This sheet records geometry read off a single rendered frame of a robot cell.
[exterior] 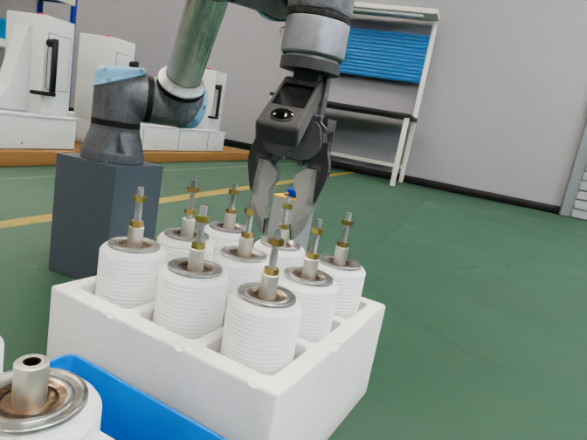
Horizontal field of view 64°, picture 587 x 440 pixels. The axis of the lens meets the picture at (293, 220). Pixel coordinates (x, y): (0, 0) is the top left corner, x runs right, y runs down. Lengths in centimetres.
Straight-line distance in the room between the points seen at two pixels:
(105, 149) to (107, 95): 13
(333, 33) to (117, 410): 52
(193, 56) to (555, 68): 510
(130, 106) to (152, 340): 71
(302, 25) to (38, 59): 262
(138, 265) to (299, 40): 38
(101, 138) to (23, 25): 200
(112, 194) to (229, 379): 69
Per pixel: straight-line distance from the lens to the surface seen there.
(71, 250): 128
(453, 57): 591
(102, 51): 351
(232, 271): 72
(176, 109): 122
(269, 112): 50
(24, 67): 312
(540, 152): 585
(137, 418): 65
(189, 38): 112
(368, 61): 591
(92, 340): 73
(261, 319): 57
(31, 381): 37
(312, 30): 55
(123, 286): 71
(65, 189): 126
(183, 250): 78
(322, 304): 68
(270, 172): 56
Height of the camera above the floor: 47
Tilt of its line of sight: 12 degrees down
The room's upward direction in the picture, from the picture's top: 10 degrees clockwise
